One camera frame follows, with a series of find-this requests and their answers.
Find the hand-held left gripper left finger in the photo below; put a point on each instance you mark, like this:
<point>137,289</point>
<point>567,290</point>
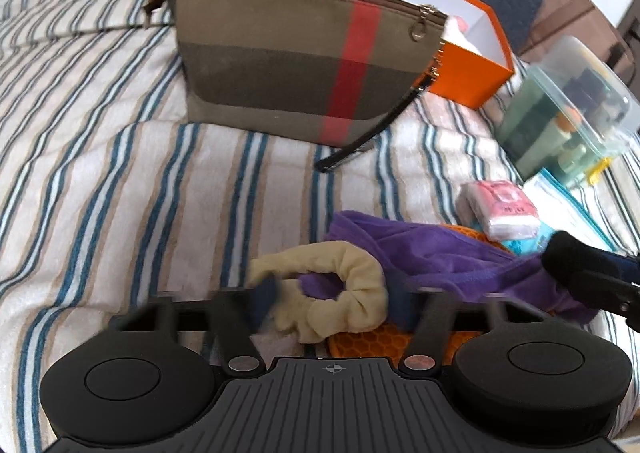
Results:
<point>265,300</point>

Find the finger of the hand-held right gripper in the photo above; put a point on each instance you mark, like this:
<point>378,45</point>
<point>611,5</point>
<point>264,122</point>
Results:
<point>565,253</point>

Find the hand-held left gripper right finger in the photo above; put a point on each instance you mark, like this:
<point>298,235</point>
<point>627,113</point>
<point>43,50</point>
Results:
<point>400,303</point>

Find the light blue wet wipes packet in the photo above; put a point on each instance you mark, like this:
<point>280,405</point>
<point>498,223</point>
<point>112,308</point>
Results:
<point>527,243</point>

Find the cream fabric scrunchie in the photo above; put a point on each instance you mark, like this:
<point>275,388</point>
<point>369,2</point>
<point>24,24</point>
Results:
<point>360,283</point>

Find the orange silicone honeycomb mat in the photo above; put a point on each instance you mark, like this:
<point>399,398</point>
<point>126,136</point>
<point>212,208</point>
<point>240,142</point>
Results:
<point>370,340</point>

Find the purple cloth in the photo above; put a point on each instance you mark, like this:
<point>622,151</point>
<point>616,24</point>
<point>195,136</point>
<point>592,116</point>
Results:
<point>425,253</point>

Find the orange cardboard box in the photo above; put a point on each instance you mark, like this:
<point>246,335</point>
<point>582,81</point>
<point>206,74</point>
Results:
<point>465,78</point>

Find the clear zip bag blue edge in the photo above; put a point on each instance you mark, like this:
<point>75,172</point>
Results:
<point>570,213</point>

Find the pink tissue pack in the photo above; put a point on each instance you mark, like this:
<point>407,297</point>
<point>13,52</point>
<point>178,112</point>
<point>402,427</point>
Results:
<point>500,213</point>

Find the clear plastic toiletries container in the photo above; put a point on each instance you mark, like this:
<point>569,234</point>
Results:
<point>550,108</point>

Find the striped blanket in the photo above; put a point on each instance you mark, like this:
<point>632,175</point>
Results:
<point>100,183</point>

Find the brown canvas pouch red stripe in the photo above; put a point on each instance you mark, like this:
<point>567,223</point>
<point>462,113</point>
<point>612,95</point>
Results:
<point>260,58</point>

